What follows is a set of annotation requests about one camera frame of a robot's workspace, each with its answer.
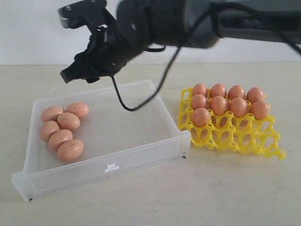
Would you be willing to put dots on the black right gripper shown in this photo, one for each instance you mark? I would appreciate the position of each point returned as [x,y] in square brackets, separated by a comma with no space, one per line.
[107,53]

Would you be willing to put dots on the brown egg bin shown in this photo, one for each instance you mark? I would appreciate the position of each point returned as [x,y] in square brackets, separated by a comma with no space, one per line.
[70,150]
[79,109]
[58,138]
[239,107]
[200,117]
[68,121]
[51,113]
[48,129]

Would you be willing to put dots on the brown egg bin front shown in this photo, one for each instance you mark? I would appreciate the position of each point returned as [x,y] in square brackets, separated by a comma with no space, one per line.
[70,150]

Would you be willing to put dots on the brown egg packed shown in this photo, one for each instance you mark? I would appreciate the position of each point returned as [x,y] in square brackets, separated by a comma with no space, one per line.
[199,101]
[218,90]
[199,88]
[255,94]
[218,105]
[236,91]

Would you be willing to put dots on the brown egg bin corner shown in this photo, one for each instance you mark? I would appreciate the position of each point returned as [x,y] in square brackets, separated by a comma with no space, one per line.
[260,109]

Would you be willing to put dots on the clear plastic bin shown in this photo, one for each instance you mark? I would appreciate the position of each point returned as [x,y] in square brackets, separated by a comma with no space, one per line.
[115,141]

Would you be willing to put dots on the yellow plastic egg tray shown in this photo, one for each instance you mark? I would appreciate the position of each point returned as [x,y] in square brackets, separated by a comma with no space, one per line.
[227,132]

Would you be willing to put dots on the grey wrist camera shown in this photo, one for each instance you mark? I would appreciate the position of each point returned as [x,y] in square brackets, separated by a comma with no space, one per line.
[90,13]

